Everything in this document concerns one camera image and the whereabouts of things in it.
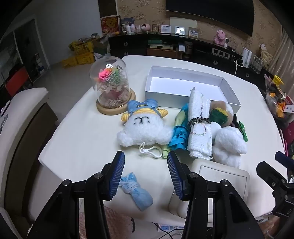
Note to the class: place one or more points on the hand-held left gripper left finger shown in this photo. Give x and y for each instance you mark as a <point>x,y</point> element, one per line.
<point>117,175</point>

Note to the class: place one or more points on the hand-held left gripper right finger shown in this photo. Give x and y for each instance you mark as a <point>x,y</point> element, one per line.
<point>175,178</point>

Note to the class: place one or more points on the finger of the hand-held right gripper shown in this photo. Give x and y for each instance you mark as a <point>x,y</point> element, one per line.
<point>283,157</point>
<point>267,171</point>

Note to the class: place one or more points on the light green cloth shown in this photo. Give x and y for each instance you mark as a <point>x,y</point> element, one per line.
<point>165,154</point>

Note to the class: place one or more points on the light blue cloth bundle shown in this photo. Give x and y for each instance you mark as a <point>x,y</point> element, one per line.
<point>137,193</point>

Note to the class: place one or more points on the white towel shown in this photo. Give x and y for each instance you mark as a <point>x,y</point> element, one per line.
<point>197,142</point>

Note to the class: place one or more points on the green hair bow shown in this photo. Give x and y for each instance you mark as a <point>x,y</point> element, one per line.
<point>243,131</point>

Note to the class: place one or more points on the white fluffy plush toy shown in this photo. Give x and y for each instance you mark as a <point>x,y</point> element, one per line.
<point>229,142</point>

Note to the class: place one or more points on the white cat plush blue hat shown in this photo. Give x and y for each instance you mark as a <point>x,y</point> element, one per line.
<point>142,131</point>

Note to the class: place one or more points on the black hair bow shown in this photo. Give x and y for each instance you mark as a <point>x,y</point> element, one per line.
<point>234,119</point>

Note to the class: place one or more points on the brown and white plush toy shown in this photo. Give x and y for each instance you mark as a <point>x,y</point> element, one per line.
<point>218,104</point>

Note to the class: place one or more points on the white cardboard box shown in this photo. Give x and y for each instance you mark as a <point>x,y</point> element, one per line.
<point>183,82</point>

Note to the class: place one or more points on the pink knitted cloth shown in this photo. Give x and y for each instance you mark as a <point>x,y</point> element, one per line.
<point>114,223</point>

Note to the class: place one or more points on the white power strip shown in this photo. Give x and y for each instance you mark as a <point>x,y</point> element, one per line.
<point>170,227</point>

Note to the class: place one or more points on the pile of colourful clutter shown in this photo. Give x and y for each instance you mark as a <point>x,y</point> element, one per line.
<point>280,101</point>

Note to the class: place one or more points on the glass dome with flowers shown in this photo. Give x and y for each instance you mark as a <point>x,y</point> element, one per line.
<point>110,92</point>

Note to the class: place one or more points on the white and brown chair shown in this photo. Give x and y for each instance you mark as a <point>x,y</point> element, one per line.
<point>29,137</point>

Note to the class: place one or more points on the row of glass bottles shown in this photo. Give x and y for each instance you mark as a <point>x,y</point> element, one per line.
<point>257,65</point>

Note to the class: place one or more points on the yellowish plush toy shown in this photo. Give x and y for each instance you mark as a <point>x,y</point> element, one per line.
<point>266,56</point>

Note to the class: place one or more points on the beige curtain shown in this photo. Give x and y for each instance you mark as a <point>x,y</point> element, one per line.
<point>282,52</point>

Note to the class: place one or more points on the white water appliance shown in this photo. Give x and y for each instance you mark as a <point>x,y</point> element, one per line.
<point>247,57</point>

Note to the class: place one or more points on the grey socket panel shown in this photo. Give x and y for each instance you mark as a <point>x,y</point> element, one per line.
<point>220,52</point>

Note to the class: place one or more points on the stack of yellow crates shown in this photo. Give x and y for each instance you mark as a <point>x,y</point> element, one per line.
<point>80,52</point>

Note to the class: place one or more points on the black canister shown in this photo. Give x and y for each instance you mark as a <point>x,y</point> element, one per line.
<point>188,48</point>

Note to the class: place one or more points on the small white box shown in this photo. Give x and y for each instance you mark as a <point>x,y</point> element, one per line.
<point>181,47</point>

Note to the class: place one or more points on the black television cabinet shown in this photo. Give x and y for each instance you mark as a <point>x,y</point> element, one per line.
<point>137,46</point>

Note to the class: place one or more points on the pink plush toy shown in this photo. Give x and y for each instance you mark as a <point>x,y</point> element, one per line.
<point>219,38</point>

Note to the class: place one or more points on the red chair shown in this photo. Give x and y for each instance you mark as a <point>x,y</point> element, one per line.
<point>16,82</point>

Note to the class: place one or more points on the row of small white bottles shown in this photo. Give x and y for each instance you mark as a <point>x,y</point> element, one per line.
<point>133,29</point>

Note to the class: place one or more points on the red festive poster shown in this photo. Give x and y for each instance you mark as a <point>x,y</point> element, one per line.
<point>110,25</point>

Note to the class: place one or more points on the blue printed card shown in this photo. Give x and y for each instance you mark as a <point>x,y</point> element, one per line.
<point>127,23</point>

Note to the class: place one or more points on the white security camera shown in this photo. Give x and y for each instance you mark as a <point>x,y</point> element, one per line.
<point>226,41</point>

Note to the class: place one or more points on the wooden picture frame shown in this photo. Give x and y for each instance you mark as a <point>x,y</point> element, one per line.
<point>193,32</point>

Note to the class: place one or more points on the blue bordered picture frame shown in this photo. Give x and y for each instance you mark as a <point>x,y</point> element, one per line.
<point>180,31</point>

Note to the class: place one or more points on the pink bordered picture frame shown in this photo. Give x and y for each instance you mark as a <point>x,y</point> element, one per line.
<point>165,29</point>

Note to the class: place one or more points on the small dark picture frame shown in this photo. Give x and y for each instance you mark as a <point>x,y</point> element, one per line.
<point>155,28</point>

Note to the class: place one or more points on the white wall panel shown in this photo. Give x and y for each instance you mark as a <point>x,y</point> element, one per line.
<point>183,21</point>

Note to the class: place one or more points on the black wall television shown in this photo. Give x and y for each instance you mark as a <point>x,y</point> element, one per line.
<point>206,13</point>

